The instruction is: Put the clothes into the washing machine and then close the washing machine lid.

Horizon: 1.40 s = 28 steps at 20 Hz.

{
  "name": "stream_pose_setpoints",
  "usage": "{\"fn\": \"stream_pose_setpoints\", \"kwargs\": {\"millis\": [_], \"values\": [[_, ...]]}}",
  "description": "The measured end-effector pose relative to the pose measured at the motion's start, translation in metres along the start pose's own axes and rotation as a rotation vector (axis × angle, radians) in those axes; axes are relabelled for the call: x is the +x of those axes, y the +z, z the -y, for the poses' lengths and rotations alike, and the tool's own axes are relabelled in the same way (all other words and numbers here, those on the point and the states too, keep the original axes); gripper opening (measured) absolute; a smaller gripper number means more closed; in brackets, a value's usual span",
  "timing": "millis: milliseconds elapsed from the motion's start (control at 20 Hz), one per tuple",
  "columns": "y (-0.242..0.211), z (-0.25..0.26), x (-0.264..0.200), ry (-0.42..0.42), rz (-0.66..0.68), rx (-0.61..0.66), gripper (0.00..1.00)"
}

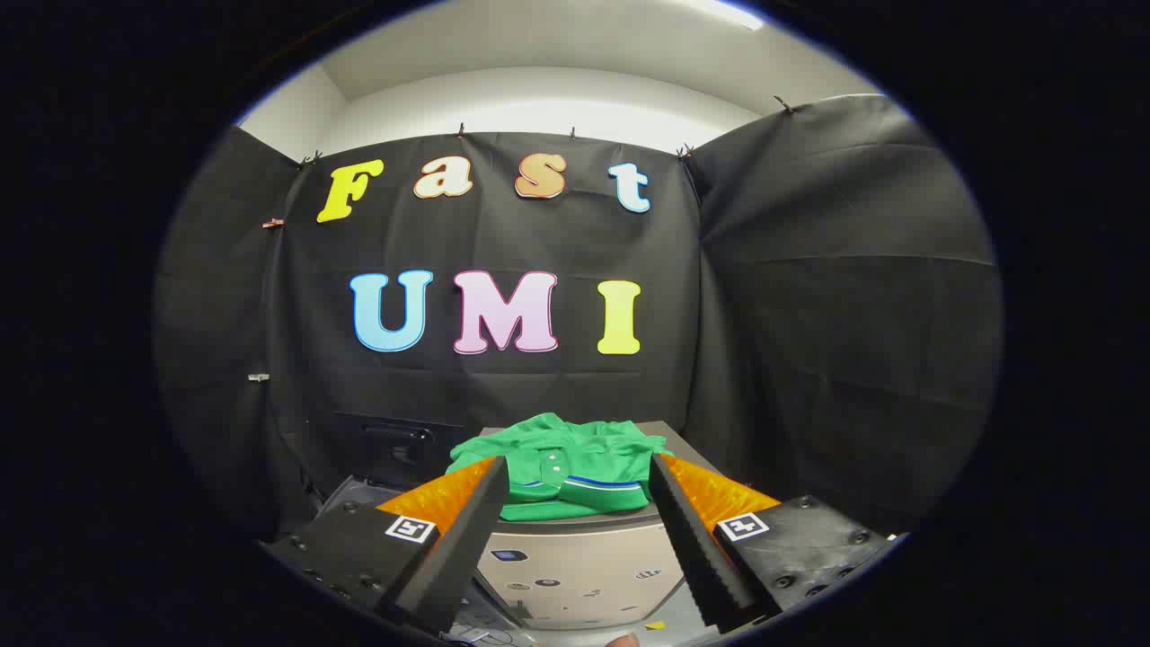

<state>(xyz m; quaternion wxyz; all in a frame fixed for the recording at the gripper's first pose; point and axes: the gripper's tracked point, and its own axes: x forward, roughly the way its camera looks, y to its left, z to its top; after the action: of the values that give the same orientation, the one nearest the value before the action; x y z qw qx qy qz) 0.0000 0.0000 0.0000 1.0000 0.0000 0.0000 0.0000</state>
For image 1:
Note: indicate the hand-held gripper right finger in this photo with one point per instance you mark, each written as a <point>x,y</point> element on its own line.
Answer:
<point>696,548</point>

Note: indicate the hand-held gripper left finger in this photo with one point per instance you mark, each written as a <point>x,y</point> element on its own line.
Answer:
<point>454,557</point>

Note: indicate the grey washing machine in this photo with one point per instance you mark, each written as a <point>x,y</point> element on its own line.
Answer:
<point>355,494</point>

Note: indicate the dark washing machine lid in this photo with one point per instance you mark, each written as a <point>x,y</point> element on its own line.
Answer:
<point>395,445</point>

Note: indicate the green polo shirt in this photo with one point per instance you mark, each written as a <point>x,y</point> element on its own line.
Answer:
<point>584,458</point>

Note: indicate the black backdrop cloth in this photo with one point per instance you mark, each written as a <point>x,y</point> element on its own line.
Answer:
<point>809,314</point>

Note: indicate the row of black cloth clips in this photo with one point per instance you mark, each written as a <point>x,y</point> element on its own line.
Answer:
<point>784,105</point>

